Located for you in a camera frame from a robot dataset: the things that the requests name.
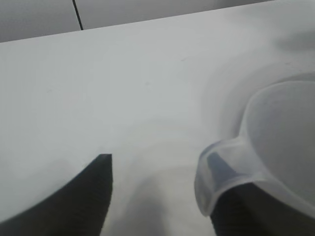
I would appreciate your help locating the clear plastic measuring cup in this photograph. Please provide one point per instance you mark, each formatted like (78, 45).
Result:
(283, 137)

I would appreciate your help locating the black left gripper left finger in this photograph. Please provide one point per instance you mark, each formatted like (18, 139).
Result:
(69, 201)

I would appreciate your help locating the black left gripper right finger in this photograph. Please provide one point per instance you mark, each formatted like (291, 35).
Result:
(258, 211)

